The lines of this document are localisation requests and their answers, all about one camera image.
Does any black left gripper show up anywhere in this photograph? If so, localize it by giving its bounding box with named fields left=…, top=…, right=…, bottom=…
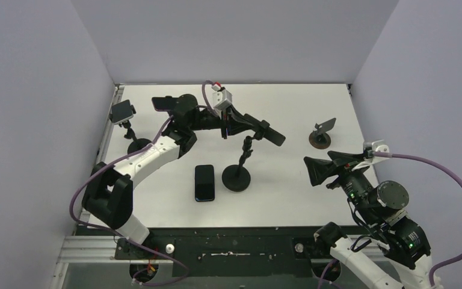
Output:
left=188, top=104, right=254, bottom=139

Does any black smartphone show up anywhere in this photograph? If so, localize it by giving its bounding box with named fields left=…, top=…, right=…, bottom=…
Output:
left=194, top=164, right=215, bottom=202
left=244, top=114, right=286, bottom=147

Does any black round-base stand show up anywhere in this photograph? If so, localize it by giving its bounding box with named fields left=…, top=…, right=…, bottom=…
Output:
left=221, top=133, right=263, bottom=192
left=119, top=120, right=152, bottom=154

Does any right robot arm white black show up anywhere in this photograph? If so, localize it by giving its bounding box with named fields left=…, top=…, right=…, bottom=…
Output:
left=303, top=149, right=441, bottom=288

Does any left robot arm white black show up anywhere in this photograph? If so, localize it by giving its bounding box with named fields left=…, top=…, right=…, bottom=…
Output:
left=81, top=94, right=270, bottom=258

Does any grey smartphone on left stand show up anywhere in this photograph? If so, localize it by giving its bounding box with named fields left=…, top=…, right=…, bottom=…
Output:
left=109, top=99, right=137, bottom=125

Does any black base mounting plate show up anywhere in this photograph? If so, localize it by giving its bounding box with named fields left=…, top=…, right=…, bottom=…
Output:
left=113, top=226, right=350, bottom=280

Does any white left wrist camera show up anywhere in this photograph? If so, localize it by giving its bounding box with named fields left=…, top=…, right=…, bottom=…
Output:
left=211, top=82, right=232, bottom=113

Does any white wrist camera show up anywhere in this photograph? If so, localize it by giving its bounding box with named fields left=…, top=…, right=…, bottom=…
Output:
left=360, top=140, right=390, bottom=166
left=211, top=82, right=232, bottom=113

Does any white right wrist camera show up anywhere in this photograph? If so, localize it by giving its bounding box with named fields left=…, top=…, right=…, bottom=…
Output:
left=360, top=140, right=390, bottom=166

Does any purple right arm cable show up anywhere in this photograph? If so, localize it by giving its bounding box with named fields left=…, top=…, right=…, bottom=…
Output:
left=318, top=152, right=462, bottom=289

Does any aluminium table frame rail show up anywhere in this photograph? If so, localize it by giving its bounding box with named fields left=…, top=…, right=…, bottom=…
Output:
left=57, top=84, right=125, bottom=265

